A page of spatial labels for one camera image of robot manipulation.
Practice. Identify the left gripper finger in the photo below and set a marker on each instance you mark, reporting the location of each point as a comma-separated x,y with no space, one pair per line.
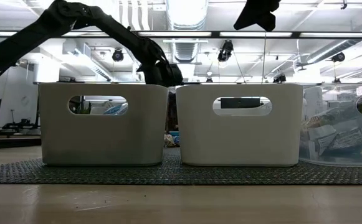
172,109

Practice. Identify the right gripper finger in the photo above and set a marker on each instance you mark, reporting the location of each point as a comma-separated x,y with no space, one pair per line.
244,18
253,20

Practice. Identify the brown granola bar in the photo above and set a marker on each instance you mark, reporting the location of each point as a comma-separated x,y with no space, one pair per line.
347,140
319,141

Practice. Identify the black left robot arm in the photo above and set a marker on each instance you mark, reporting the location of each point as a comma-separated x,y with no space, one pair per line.
59,18

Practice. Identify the black background robot arm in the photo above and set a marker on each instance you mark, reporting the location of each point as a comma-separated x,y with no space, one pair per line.
21,123

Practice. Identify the black overhead crossbar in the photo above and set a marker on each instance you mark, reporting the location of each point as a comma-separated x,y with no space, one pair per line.
255,34

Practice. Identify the black ceiling spot lamp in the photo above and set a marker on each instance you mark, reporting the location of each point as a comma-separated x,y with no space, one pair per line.
279,79
117,55
225,53
338,57

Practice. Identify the dark woven placemat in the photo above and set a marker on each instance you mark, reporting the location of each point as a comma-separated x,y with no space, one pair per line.
168,175

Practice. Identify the black background screen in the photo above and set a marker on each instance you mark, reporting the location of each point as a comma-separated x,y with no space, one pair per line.
240,103

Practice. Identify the frosted translucent plastic bin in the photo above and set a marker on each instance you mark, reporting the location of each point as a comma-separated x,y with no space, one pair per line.
106,140

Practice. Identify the white plastic bin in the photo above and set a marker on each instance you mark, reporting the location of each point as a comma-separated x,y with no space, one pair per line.
240,140

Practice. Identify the clear plastic bin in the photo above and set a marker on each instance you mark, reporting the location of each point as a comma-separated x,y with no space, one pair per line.
324,93

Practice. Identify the dark background bench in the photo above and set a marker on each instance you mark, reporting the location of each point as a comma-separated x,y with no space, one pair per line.
9,142

